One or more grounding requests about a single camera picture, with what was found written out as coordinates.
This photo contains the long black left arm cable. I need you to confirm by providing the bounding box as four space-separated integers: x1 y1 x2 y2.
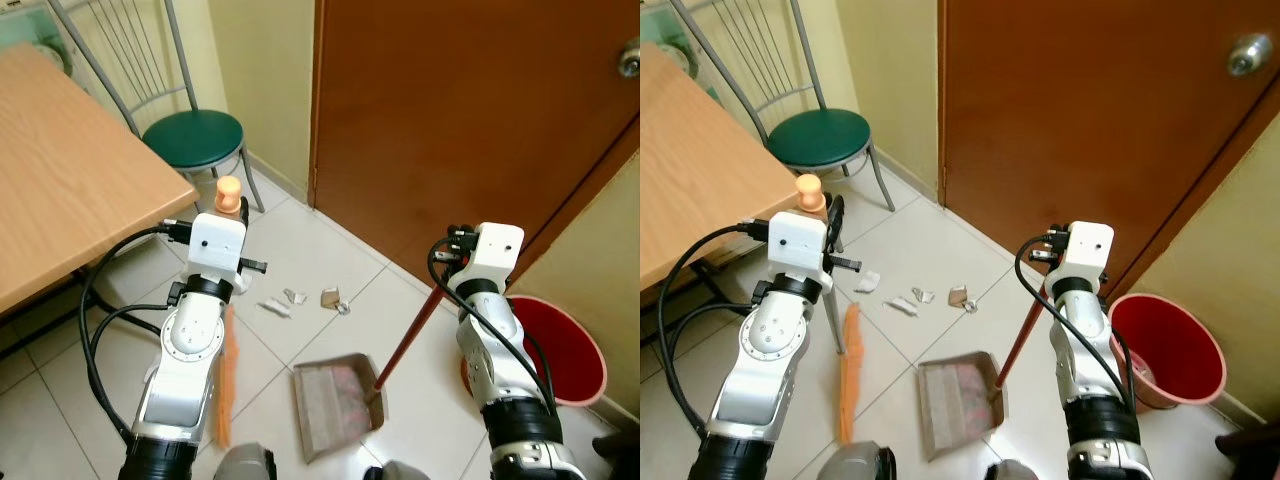
657 220 773 441
78 222 196 446

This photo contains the pale green appliance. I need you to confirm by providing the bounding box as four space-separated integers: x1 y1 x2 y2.
0 0 76 79
640 0 701 81

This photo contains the orange broom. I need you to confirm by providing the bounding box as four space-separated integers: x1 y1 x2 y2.
796 173 867 444
214 176 244 448

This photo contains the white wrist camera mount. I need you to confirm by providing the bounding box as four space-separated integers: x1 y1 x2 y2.
1050 222 1116 291
187 213 251 297
462 222 526 297
767 212 833 297

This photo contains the short black left arm cable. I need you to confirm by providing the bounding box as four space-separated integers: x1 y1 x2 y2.
668 283 767 361
85 283 187 361

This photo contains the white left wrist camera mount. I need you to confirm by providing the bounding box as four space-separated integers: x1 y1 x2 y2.
767 212 833 297
187 213 251 297

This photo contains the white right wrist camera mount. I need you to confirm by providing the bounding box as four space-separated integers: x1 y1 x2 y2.
1050 222 1116 291
462 222 526 297

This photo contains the brown wooden door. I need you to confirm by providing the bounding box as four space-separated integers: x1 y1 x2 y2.
309 0 641 293
937 0 1280 301

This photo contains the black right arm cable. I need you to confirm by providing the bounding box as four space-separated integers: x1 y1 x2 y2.
1015 228 1136 401
428 228 546 401

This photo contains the grey robot left leg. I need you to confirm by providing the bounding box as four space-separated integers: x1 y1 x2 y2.
818 442 898 480
213 444 278 480

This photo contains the red plastic bucket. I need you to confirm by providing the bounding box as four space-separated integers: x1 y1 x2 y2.
1108 293 1228 412
460 295 609 407

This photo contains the dark object on floor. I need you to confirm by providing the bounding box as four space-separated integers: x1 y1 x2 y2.
1213 420 1280 480
588 428 641 480

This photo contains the black metal table frame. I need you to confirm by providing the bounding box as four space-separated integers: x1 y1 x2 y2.
640 255 743 313
0 262 136 356

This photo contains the grey dustpan with red handle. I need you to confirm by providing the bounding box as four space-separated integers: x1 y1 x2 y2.
917 278 1051 462
292 288 444 464

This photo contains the metal chair with green seat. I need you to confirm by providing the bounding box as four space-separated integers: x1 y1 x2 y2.
668 0 897 213
45 0 267 216

